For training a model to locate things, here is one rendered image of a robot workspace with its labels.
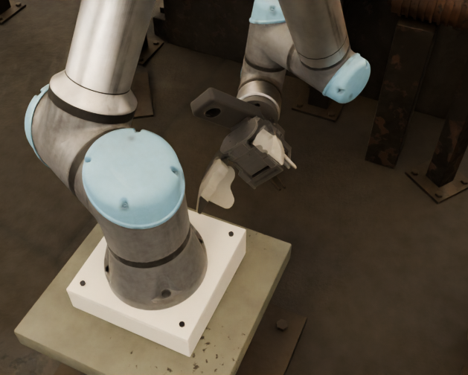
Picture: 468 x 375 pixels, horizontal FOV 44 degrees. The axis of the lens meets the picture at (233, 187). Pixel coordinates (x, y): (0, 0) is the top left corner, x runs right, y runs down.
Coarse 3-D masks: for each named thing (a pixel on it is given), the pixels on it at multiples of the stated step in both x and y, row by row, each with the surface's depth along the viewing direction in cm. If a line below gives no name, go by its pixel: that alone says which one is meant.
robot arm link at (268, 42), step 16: (256, 0) 90; (272, 0) 89; (256, 16) 90; (272, 16) 88; (256, 32) 91; (272, 32) 89; (288, 32) 88; (256, 48) 92; (272, 48) 90; (288, 48) 87; (256, 64) 94; (272, 64) 94
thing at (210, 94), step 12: (204, 96) 82; (216, 96) 81; (228, 96) 84; (192, 108) 83; (204, 108) 82; (216, 108) 82; (228, 108) 84; (240, 108) 85; (252, 108) 88; (216, 120) 86; (228, 120) 86; (240, 120) 87
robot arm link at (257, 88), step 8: (256, 80) 94; (248, 88) 93; (256, 88) 92; (264, 88) 92; (272, 88) 93; (240, 96) 93; (248, 96) 91; (264, 96) 91; (272, 96) 92; (280, 96) 95; (280, 104) 94; (280, 112) 93
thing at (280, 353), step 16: (272, 304) 119; (272, 320) 117; (288, 320) 117; (304, 320) 117; (256, 336) 114; (272, 336) 114; (288, 336) 114; (256, 352) 112; (272, 352) 112; (288, 352) 112; (64, 368) 110; (240, 368) 110; (256, 368) 110; (272, 368) 110
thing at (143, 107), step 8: (144, 72) 174; (136, 80) 172; (144, 80) 172; (136, 88) 169; (144, 88) 169; (136, 96) 167; (144, 96) 167; (144, 104) 164; (136, 112) 162; (144, 112) 162; (152, 112) 162
